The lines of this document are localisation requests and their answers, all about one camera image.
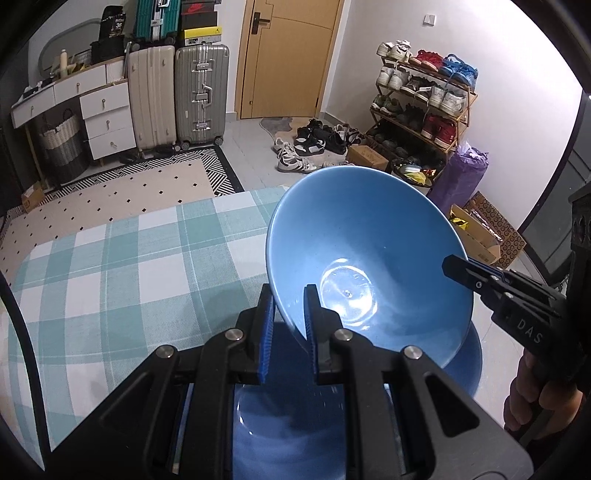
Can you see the white bottle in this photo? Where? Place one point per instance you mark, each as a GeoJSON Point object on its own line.
{"type": "Point", "coordinates": [63, 62]}

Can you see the brown shoe box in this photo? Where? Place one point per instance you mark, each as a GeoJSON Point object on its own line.
{"type": "Point", "coordinates": [367, 158]}

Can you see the silver suitcase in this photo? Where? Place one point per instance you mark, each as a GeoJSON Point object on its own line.
{"type": "Point", "coordinates": [201, 92]}

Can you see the small cardboard box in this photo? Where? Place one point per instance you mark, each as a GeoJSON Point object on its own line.
{"type": "Point", "coordinates": [33, 197]}

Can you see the purple bag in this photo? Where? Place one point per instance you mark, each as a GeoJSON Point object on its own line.
{"type": "Point", "coordinates": [457, 180]}

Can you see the black storage box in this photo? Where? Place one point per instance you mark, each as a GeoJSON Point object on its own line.
{"type": "Point", "coordinates": [107, 51]}

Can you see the loose sneakers group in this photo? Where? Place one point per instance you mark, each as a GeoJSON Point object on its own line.
{"type": "Point", "coordinates": [314, 145]}

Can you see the teal suitcase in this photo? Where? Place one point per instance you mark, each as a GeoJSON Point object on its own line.
{"type": "Point", "coordinates": [157, 21]}

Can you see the patterned floor rug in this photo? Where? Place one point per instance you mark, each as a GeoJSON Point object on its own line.
{"type": "Point", "coordinates": [138, 189]}

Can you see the beige suitcase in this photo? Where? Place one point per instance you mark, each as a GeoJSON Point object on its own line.
{"type": "Point", "coordinates": [152, 97]}

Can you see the grey door mat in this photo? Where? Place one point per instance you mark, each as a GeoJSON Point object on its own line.
{"type": "Point", "coordinates": [272, 125]}

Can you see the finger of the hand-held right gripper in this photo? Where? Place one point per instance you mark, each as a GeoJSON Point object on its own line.
{"type": "Point", "coordinates": [531, 288]}
{"type": "Point", "coordinates": [466, 272]}

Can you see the person's right hand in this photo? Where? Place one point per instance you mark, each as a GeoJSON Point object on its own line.
{"type": "Point", "coordinates": [549, 401]}

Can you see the oval wall mirror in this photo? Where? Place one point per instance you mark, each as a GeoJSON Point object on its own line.
{"type": "Point", "coordinates": [51, 46]}

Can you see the wooden shoe rack with shoes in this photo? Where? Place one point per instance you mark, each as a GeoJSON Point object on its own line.
{"type": "Point", "coordinates": [415, 87]}

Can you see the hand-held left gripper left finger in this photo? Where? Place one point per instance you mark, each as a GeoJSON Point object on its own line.
{"type": "Point", "coordinates": [265, 337]}

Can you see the blue bowl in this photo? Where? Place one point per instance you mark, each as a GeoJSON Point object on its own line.
{"type": "Point", "coordinates": [286, 429]}
{"type": "Point", "coordinates": [369, 240]}

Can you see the yellow and black box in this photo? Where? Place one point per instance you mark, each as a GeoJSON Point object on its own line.
{"type": "Point", "coordinates": [199, 36]}

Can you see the white dresser with drawers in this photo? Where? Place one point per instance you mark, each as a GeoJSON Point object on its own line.
{"type": "Point", "coordinates": [106, 124]}

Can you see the patterned open cardboard box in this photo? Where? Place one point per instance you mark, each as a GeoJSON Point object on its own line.
{"type": "Point", "coordinates": [489, 235]}

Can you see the black bag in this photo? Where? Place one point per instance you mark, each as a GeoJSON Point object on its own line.
{"type": "Point", "coordinates": [113, 23]}

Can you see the woven laundry basket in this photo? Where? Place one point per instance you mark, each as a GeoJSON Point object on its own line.
{"type": "Point", "coordinates": [62, 147]}

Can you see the yellow plastic bag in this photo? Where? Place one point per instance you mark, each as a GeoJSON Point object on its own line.
{"type": "Point", "coordinates": [413, 174]}

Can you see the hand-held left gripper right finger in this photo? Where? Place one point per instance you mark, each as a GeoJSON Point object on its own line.
{"type": "Point", "coordinates": [311, 332]}

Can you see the wooden door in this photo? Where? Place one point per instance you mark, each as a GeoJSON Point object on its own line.
{"type": "Point", "coordinates": [281, 60]}

